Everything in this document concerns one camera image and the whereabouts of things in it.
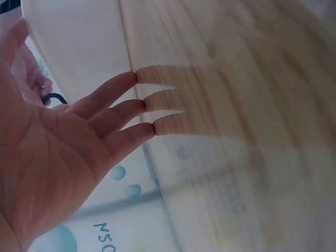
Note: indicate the person's left hand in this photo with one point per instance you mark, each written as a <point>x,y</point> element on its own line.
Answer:
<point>44,147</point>

